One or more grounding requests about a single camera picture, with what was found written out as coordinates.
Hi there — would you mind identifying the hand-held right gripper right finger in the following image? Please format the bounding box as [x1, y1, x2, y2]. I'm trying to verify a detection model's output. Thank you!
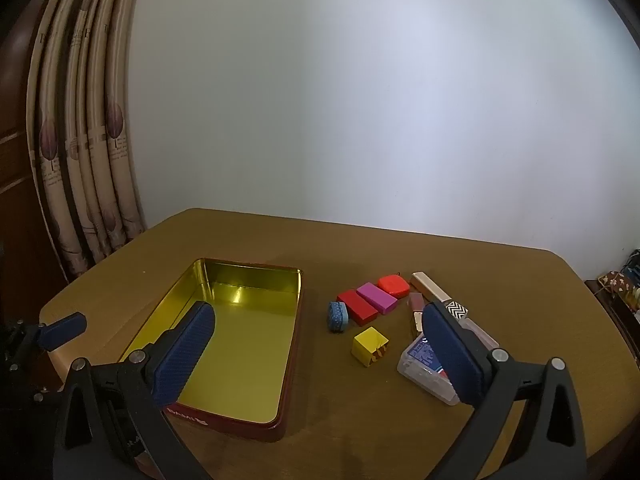
[421, 301, 588, 480]

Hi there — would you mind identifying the yellow cube box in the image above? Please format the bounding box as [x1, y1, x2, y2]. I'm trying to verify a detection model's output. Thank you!
[352, 326, 390, 369]

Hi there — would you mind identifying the black white zigzag box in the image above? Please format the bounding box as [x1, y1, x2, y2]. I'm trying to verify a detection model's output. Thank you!
[442, 298, 473, 321]

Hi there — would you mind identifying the orange-red keychain case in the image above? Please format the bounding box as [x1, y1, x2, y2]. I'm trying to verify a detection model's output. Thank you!
[376, 273, 411, 298]

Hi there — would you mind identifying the red tin box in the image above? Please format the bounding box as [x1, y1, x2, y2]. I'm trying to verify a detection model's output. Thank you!
[118, 257, 306, 443]

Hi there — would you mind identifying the pink lipstick tube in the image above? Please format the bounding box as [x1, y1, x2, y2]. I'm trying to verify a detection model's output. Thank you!
[407, 292, 426, 338]

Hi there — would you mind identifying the clear plastic card box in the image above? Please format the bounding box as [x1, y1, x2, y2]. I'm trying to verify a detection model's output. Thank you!
[397, 332, 461, 406]

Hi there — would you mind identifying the small blue ribbed roll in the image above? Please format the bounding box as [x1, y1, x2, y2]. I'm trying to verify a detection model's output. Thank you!
[327, 301, 349, 334]

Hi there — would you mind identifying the long beige box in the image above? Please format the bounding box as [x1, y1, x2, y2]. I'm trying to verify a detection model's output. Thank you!
[411, 271, 453, 306]

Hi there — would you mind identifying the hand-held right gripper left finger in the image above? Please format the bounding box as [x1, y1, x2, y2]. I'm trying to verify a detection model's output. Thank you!
[52, 301, 217, 480]

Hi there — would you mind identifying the purple block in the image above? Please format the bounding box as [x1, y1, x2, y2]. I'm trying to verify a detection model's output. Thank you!
[356, 282, 399, 316]

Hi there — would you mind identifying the red block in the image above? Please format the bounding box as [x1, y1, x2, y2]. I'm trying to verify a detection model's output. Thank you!
[336, 290, 379, 326]

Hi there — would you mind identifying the beige patterned curtain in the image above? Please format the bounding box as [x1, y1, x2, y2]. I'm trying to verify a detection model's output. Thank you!
[26, 0, 148, 281]

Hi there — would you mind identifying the patterned pouch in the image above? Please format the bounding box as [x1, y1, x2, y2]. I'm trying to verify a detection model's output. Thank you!
[597, 250, 640, 313]

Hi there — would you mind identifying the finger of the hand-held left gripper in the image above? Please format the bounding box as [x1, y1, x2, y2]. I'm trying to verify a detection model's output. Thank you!
[37, 312, 87, 352]

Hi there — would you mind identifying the dark side table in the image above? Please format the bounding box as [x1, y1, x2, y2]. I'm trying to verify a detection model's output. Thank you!
[584, 279, 640, 366]

